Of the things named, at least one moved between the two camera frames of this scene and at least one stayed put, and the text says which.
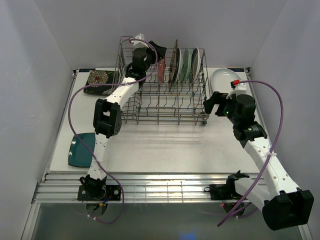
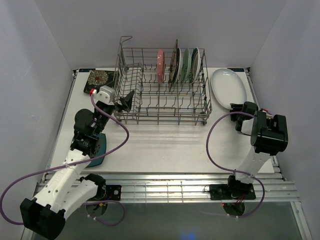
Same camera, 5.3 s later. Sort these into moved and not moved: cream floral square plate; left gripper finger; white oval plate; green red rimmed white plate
Moved: left gripper finger
Not moved: white oval plate; green red rimmed white plate; cream floral square plate
